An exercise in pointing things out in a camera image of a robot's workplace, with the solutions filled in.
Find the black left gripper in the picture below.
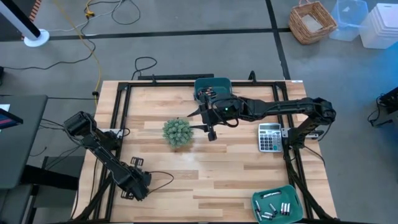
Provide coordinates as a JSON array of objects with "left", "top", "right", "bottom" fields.
[{"left": 120, "top": 157, "right": 153, "bottom": 202}]

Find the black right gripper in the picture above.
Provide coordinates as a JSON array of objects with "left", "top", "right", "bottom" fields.
[{"left": 187, "top": 92, "right": 243, "bottom": 142}]

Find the artificial succulent in grey pot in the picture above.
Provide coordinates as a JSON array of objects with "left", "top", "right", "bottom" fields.
[{"left": 161, "top": 118, "right": 195, "bottom": 149}]

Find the dark teal plastic bin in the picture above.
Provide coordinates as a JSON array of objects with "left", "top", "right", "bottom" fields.
[{"left": 193, "top": 77, "right": 233, "bottom": 105}]

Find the black power strip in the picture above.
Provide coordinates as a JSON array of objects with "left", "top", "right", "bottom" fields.
[{"left": 137, "top": 73, "right": 215, "bottom": 82}]

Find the grey desk calculator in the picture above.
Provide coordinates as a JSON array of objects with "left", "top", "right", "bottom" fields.
[{"left": 257, "top": 123, "right": 283, "bottom": 153}]

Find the black desk foot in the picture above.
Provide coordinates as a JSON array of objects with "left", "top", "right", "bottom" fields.
[{"left": 19, "top": 155, "right": 80, "bottom": 191}]

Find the green plastic bin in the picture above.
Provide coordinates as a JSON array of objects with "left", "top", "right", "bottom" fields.
[{"left": 251, "top": 185, "right": 304, "bottom": 224}]

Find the dark grey desk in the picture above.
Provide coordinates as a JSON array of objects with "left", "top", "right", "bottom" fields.
[{"left": 0, "top": 94, "right": 49, "bottom": 191}]

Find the wicker basket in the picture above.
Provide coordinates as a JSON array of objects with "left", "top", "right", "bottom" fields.
[{"left": 288, "top": 0, "right": 338, "bottom": 45}]

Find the grey paper sheet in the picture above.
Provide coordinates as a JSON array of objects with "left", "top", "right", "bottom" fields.
[{"left": 300, "top": 14, "right": 325, "bottom": 34}]

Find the tablet with coloured screen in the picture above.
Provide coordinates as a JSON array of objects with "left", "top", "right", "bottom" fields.
[{"left": 0, "top": 104, "right": 24, "bottom": 131}]

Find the clear blue plastic bin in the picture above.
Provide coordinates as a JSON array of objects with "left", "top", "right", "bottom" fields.
[{"left": 328, "top": 0, "right": 369, "bottom": 42}]

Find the orange black striped board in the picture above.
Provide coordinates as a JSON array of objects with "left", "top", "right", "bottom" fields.
[{"left": 29, "top": 0, "right": 43, "bottom": 16}]

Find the white plastic container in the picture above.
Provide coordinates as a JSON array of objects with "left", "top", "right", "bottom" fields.
[{"left": 358, "top": 2, "right": 398, "bottom": 50}]

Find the white black pole stand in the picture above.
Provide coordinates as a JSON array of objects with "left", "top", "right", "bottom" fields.
[{"left": 0, "top": 0, "right": 50, "bottom": 49}]

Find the black metal table frame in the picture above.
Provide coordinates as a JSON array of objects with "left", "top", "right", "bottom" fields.
[{"left": 72, "top": 70, "right": 339, "bottom": 224}]

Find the black floor cable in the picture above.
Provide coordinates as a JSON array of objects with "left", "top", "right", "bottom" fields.
[
  {"left": 110, "top": 0, "right": 141, "bottom": 26},
  {"left": 130, "top": 56, "right": 158, "bottom": 81},
  {"left": 0, "top": 17, "right": 96, "bottom": 72}
]

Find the yellow floor cable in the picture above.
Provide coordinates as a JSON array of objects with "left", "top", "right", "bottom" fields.
[{"left": 52, "top": 0, "right": 103, "bottom": 108}]

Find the grey floor cable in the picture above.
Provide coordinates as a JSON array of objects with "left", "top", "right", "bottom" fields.
[{"left": 45, "top": 0, "right": 126, "bottom": 33}]

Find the black equipment with cables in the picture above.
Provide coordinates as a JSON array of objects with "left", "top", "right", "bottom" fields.
[{"left": 365, "top": 86, "right": 398, "bottom": 129}]

